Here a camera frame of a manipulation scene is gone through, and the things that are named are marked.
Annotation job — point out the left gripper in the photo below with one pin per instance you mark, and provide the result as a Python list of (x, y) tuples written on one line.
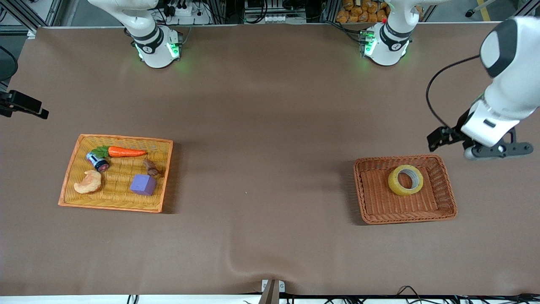
[(448, 136)]

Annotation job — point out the yellow tape roll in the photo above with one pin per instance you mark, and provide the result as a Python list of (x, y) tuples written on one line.
[(392, 182)]

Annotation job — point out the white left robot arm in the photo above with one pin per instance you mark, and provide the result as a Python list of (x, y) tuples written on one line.
[(519, 84)]

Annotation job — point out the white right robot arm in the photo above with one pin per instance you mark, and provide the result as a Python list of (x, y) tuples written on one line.
[(154, 46)]

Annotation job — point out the small blue can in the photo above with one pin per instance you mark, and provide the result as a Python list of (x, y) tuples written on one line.
[(96, 160)]

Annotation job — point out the brown wicker basket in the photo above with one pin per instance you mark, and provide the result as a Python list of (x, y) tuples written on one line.
[(375, 198)]

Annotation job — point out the toy croissant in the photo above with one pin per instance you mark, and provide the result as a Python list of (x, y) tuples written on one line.
[(89, 183)]

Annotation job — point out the orange toy carrot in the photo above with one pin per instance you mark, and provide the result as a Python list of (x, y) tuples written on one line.
[(126, 152)]

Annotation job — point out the orange flat woven tray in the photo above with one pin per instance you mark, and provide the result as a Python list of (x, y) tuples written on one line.
[(114, 200)]

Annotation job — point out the small brown toy piece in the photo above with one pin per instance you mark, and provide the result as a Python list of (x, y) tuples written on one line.
[(150, 169)]

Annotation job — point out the purple cube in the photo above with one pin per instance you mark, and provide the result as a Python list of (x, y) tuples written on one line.
[(143, 185)]

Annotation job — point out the bag of orange toys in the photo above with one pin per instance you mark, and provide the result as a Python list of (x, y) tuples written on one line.
[(358, 12)]

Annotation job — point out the brown table cloth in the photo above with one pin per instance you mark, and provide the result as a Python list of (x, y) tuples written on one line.
[(270, 126)]

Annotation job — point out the white power strip with plugs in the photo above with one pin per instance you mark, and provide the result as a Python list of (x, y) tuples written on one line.
[(190, 14)]

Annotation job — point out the small white power strip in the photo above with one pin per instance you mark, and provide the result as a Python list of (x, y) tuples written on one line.
[(278, 18)]

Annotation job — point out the aluminium frame profile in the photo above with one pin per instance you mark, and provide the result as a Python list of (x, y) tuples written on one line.
[(25, 14), (527, 8)]

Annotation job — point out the grey metal bracket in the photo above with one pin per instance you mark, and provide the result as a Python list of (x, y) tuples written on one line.
[(264, 283)]

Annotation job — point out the brown camera pole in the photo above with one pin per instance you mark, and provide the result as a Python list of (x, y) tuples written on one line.
[(270, 296)]

